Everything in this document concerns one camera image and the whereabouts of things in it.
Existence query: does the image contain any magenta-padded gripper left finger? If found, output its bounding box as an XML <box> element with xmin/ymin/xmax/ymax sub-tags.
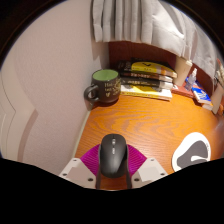
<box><xmin>59</xmin><ymin>144</ymin><xmax>102</xmax><ymax>190</ymax></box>

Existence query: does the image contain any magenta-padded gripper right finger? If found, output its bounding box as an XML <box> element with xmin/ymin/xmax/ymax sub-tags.
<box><xmin>125</xmin><ymin>144</ymin><xmax>168</xmax><ymax>190</ymax></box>

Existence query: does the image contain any dark grey computer mouse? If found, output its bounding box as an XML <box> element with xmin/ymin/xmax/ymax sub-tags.
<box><xmin>98</xmin><ymin>133</ymin><xmax>130</xmax><ymax>179</ymax></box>

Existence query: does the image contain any white and grey mouse pad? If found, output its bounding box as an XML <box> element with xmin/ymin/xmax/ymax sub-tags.
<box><xmin>171</xmin><ymin>131</ymin><xmax>212</xmax><ymax>173</ymax></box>

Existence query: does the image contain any white and yellow book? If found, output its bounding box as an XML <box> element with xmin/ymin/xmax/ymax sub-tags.
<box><xmin>120</xmin><ymin>84</ymin><xmax>174</xmax><ymax>102</ymax></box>

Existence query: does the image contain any dark mug with green inside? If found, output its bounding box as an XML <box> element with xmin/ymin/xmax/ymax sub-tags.
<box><xmin>83</xmin><ymin>68</ymin><xmax>122</xmax><ymax>105</ymax></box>

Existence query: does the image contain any red book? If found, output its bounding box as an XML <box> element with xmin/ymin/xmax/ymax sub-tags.
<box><xmin>172</xmin><ymin>83</ymin><xmax>196</xmax><ymax>99</ymax></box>

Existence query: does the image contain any blue book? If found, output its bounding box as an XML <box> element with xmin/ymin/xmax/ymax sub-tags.
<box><xmin>191</xmin><ymin>85</ymin><xmax>213</xmax><ymax>105</ymax></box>

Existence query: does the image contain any white pitcher vase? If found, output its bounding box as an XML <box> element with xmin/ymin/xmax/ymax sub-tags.
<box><xmin>210</xmin><ymin>83</ymin><xmax>224</xmax><ymax>116</ymax></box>

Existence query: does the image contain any black and yellow book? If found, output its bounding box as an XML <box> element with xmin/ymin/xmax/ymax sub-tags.
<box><xmin>117</xmin><ymin>60</ymin><xmax>178</xmax><ymax>79</ymax></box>

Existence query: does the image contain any white curtain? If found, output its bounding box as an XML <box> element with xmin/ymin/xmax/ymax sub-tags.
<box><xmin>91</xmin><ymin>0</ymin><xmax>221</xmax><ymax>79</ymax></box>

